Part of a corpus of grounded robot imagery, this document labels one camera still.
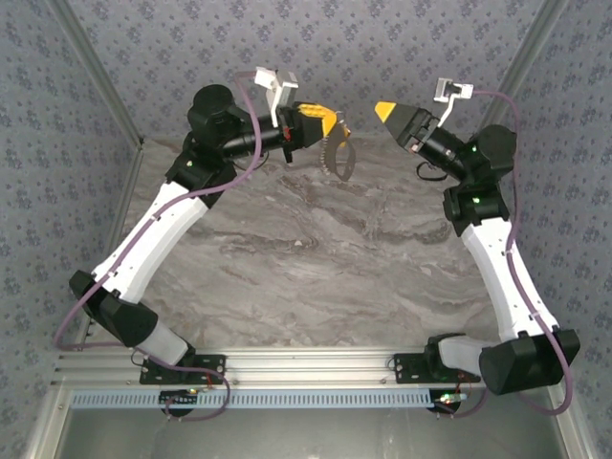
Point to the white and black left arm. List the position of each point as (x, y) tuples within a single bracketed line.
[(153, 239)]

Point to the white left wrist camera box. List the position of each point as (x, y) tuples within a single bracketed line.
[(287, 86)]

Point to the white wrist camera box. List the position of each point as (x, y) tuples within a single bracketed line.
[(287, 86), (447, 88)]

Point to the aluminium corner post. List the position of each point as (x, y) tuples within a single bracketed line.
[(99, 72), (526, 57)]

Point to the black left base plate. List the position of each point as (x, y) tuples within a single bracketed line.
[(210, 370)]

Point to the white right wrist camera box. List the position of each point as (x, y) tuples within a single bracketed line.
[(447, 88)]

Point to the grey metal panel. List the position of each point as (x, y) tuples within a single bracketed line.
[(306, 435)]

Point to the aluminium lower frame bar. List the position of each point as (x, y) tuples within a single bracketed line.
[(45, 425), (571, 425)]

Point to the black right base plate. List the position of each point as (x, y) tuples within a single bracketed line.
[(411, 370)]

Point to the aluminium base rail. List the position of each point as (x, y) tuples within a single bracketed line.
[(306, 365)]

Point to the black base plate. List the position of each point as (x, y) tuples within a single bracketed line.
[(210, 370), (411, 370)]

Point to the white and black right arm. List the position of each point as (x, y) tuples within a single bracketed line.
[(497, 268)]

